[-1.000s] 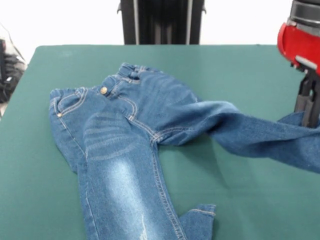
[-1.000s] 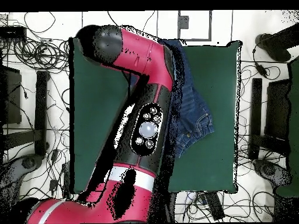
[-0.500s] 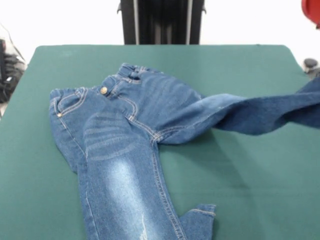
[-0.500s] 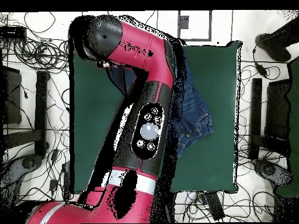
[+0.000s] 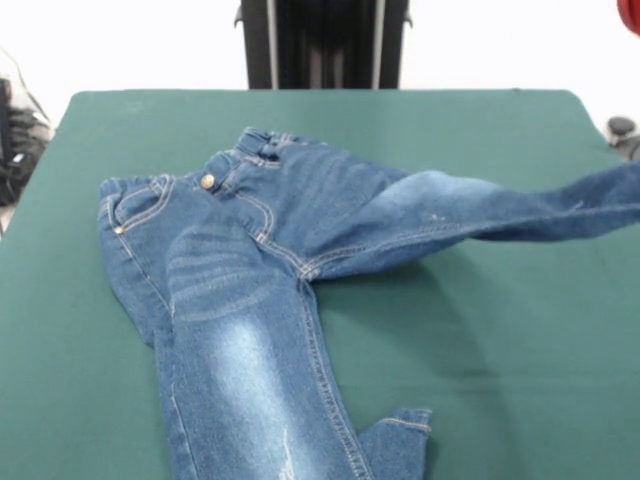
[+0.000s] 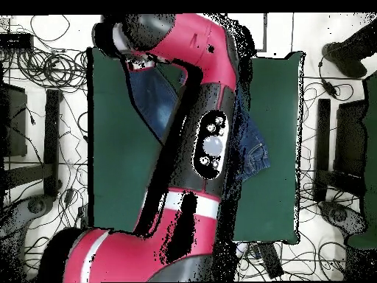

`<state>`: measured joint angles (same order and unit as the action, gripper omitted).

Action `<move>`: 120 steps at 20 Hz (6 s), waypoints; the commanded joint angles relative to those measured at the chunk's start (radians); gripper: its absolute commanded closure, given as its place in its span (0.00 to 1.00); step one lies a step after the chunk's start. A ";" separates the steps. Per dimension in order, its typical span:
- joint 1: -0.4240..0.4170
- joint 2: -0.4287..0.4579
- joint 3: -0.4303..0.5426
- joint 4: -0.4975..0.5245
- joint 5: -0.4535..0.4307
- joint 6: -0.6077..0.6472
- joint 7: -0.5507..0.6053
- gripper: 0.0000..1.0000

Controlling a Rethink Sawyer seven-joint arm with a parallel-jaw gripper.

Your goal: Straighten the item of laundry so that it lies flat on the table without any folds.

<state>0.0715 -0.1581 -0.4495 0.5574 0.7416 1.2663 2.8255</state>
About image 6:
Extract blue denim jeans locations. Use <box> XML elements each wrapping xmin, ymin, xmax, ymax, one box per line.
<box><xmin>127</xmin><ymin>69</ymin><xmax>271</xmax><ymax>184</ymax></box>

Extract black flat box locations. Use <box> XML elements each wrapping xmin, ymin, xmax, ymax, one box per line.
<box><xmin>0</xmin><ymin>32</ymin><xmax>35</xmax><ymax>51</ymax></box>

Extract dark green table cloth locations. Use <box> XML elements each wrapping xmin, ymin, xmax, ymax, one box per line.
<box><xmin>86</xmin><ymin>46</ymin><xmax>304</xmax><ymax>245</ymax></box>

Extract black stand bar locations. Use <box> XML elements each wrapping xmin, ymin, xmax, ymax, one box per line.
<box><xmin>43</xmin><ymin>88</ymin><xmax>63</xmax><ymax>198</ymax></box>
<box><xmin>334</xmin><ymin>99</ymin><xmax>367</xmax><ymax>178</ymax></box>
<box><xmin>317</xmin><ymin>98</ymin><xmax>331</xmax><ymax>175</ymax></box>

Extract large black case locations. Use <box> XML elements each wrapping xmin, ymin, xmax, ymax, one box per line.
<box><xmin>0</xmin><ymin>83</ymin><xmax>28</xmax><ymax>158</ymax></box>

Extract dark grey chair base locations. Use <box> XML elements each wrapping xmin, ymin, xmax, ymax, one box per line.
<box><xmin>0</xmin><ymin>194</ymin><xmax>55</xmax><ymax>282</ymax></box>

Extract black power adapter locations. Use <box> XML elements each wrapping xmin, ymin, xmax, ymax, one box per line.
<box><xmin>321</xmin><ymin>78</ymin><xmax>338</xmax><ymax>97</ymax></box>

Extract person's leg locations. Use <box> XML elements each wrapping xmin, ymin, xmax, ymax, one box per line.
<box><xmin>321</xmin><ymin>17</ymin><xmax>377</xmax><ymax>80</ymax></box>

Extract black power strip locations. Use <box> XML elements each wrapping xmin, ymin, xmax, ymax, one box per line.
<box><xmin>257</xmin><ymin>242</ymin><xmax>284</xmax><ymax>279</ymax></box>

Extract coil of black cables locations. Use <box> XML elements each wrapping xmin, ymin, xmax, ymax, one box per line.
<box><xmin>15</xmin><ymin>48</ymin><xmax>89</xmax><ymax>89</ymax></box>

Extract grey rectangular frame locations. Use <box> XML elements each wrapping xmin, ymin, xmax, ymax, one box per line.
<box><xmin>254</xmin><ymin>13</ymin><xmax>268</xmax><ymax>53</ymax></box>

